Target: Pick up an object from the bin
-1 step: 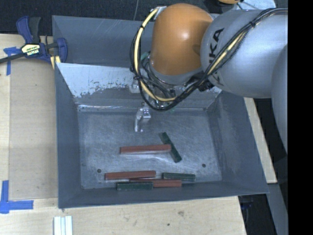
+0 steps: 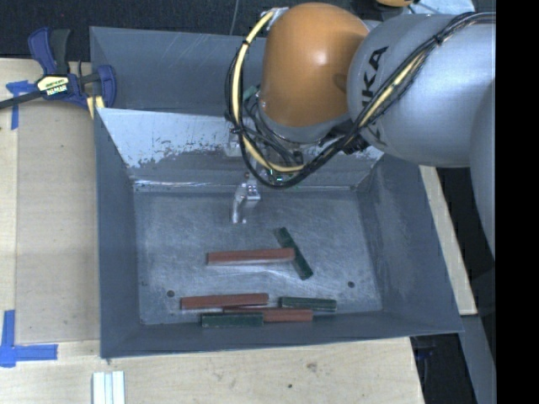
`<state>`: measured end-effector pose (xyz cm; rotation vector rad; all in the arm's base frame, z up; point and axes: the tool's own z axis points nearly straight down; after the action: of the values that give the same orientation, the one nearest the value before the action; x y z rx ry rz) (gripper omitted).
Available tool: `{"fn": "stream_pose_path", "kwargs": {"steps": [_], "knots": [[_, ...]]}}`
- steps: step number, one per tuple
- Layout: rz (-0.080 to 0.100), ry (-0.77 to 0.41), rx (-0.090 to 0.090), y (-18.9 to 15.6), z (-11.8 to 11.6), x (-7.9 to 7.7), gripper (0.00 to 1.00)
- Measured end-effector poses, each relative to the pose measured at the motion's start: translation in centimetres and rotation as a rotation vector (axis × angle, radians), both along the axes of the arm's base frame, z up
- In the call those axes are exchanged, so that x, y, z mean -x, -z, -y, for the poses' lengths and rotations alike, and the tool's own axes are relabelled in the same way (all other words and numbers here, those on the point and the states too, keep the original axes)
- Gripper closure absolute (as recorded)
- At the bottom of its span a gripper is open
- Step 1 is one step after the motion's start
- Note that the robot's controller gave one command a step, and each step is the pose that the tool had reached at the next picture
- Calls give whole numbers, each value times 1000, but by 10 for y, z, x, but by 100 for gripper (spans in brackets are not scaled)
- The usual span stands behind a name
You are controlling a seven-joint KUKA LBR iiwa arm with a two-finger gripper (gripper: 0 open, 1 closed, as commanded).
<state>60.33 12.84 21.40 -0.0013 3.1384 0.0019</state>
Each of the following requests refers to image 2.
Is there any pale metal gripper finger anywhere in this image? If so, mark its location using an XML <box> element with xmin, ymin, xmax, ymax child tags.
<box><xmin>229</xmin><ymin>183</ymin><xmax>249</xmax><ymax>225</ymax></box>
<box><xmin>245</xmin><ymin>184</ymin><xmax>263</xmax><ymax>224</ymax></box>

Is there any red-brown flat block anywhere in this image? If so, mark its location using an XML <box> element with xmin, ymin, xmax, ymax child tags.
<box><xmin>179</xmin><ymin>292</ymin><xmax>270</xmax><ymax>311</ymax></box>
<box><xmin>205</xmin><ymin>247</ymin><xmax>296</xmax><ymax>268</ymax></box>
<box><xmin>221</xmin><ymin>306</ymin><xmax>315</xmax><ymax>324</ymax></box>

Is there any grey metal bin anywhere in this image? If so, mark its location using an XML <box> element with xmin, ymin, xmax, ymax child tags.
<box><xmin>88</xmin><ymin>26</ymin><xmax>465</xmax><ymax>359</ymax></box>

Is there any dark green flat block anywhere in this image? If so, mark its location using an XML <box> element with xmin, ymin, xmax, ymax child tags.
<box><xmin>200</xmin><ymin>311</ymin><xmax>265</xmax><ymax>329</ymax></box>
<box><xmin>273</xmin><ymin>226</ymin><xmax>315</xmax><ymax>282</ymax></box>
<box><xmin>278</xmin><ymin>295</ymin><xmax>339</xmax><ymax>314</ymax></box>

